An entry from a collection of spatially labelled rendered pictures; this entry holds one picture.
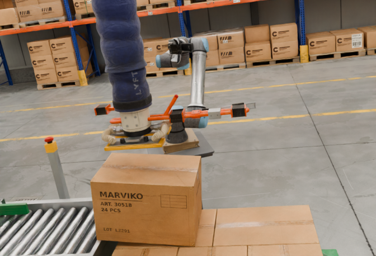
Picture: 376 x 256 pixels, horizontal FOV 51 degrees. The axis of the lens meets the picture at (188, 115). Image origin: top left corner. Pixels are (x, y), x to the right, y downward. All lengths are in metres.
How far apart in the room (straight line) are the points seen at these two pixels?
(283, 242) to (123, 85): 1.25
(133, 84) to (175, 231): 0.88
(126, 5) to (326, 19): 8.95
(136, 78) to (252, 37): 7.77
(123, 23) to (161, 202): 1.01
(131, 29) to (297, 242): 1.49
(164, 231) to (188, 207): 0.23
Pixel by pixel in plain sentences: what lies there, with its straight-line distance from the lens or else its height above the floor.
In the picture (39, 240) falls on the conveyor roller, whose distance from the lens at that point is 2.88.
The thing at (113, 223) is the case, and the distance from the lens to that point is 2.44.
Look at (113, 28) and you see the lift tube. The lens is 2.11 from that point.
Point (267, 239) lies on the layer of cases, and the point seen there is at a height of 0.54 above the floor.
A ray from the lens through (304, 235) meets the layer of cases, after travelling 2.45.
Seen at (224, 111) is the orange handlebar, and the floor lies 1.30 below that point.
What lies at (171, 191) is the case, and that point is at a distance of 2.23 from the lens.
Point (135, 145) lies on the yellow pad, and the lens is 2.22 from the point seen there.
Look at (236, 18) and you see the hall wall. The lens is 10.59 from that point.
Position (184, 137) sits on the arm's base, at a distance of 3.17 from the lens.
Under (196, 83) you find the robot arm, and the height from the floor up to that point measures 1.26.
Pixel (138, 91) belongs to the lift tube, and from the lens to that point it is 2.17.
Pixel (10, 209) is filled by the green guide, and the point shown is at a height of 0.61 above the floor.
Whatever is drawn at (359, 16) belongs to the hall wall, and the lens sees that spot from 10.94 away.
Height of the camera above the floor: 1.98
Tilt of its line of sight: 18 degrees down
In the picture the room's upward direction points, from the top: 8 degrees counter-clockwise
